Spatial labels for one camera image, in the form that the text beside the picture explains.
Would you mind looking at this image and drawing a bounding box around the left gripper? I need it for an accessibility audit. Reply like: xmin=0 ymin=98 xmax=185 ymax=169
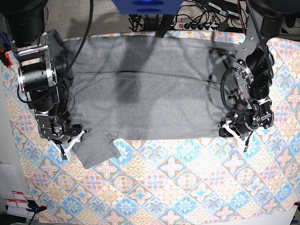
xmin=218 ymin=113 xmax=255 ymax=152

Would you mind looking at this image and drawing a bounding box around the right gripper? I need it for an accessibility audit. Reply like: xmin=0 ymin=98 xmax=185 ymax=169
xmin=50 ymin=124 xmax=90 ymax=161

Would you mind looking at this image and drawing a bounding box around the grey T-shirt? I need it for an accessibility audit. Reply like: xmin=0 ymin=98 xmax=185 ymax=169
xmin=45 ymin=29 xmax=247 ymax=169

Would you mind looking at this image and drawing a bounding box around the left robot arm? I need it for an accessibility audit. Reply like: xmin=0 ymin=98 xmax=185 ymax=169
xmin=219 ymin=0 xmax=300 ymax=152

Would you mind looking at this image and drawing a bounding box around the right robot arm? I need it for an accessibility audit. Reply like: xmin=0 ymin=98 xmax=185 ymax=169
xmin=0 ymin=0 xmax=94 ymax=161

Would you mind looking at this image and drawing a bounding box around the patterned tile tablecloth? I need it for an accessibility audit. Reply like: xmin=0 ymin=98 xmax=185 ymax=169
xmin=0 ymin=31 xmax=300 ymax=225

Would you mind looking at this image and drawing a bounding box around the blue clamp bottom left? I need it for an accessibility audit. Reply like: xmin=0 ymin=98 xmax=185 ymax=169
xmin=26 ymin=204 xmax=47 ymax=214

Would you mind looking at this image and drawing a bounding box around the white box with red labels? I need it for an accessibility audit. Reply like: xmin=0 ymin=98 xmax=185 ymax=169
xmin=0 ymin=164 xmax=33 ymax=220

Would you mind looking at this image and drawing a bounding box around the red clamp left top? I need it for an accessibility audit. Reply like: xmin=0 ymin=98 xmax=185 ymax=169
xmin=0 ymin=52 xmax=12 ymax=68

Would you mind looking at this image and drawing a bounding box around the white power strip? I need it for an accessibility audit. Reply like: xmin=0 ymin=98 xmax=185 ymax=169
xmin=173 ymin=22 xmax=219 ymax=31

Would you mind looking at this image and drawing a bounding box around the black centre post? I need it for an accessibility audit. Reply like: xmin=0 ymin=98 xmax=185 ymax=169
xmin=155 ymin=15 xmax=174 ymax=38

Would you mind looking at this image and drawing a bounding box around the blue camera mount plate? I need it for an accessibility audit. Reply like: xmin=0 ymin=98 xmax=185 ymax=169
xmin=113 ymin=0 xmax=183 ymax=15

